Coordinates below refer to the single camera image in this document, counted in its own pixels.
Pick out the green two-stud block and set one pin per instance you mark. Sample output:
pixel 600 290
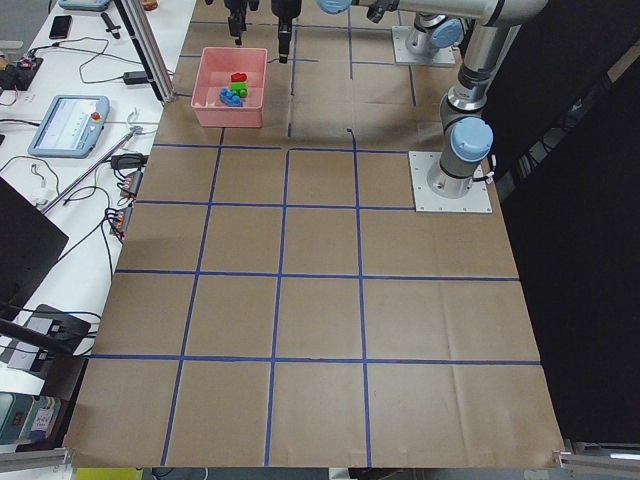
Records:
pixel 239 89

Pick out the blue three-stud block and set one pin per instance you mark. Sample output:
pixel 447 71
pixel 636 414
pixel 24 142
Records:
pixel 229 98

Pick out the pink plastic box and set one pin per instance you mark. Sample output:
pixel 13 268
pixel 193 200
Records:
pixel 216 67

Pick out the black power adapter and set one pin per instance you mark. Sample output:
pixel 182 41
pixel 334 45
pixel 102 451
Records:
pixel 135 78

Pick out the black smartphone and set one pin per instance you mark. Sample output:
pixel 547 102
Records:
pixel 60 27

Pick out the blue teach pendant tablet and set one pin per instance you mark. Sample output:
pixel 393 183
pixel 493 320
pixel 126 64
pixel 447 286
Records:
pixel 71 127

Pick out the brown paper table cover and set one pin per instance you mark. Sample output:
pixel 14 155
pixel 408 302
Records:
pixel 280 302

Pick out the black monitor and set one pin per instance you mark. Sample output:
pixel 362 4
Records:
pixel 30 246

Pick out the aluminium frame post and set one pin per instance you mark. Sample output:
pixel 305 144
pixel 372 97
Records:
pixel 139 29

